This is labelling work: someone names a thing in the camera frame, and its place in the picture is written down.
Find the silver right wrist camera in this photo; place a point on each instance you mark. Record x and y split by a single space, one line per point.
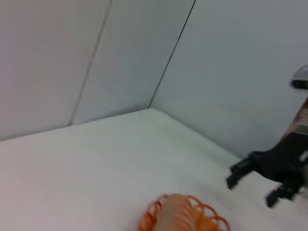
300 78

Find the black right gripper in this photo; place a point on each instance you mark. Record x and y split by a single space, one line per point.
286 161

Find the orange woven plastic basket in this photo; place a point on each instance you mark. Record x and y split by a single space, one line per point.
209 219

